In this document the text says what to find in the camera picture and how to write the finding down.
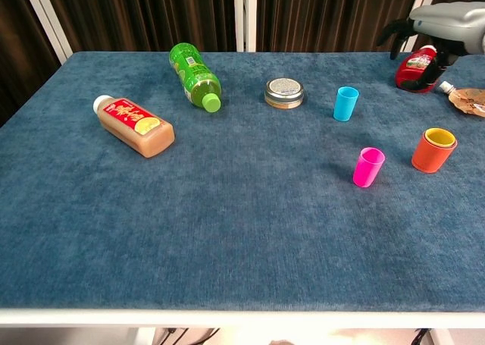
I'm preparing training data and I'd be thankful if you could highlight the red ketchup bottle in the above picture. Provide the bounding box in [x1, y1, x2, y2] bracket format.
[394, 45, 443, 94]

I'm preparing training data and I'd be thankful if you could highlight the brown juice bottle red label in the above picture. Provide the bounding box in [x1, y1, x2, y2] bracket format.
[92, 95, 177, 159]

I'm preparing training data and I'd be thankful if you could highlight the light blue plastic cup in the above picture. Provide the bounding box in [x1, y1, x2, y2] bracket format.
[333, 86, 360, 123]

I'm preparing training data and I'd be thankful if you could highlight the yellow plastic cup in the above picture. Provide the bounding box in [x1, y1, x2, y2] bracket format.
[424, 127, 457, 149]

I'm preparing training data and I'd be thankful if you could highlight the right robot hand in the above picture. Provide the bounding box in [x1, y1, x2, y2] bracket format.
[377, 2, 485, 93]

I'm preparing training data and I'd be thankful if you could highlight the black cable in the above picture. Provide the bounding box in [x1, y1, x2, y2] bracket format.
[161, 327, 221, 345]

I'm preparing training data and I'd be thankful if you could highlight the orange plastic cup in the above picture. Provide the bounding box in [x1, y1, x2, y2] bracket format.
[411, 129, 458, 174]

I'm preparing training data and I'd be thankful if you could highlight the brown spout pouch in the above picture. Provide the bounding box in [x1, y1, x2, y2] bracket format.
[439, 80, 485, 118]

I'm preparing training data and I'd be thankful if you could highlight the green tea bottle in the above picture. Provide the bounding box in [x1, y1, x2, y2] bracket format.
[168, 42, 223, 114]

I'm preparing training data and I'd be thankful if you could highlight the blue table cloth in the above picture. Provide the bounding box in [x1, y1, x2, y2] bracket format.
[0, 51, 485, 312]

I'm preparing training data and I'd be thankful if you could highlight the round metal tin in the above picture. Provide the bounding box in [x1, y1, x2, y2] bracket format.
[264, 77, 305, 111]

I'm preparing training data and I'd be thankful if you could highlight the pink plastic cup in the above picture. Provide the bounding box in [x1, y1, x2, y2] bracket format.
[352, 146, 386, 189]

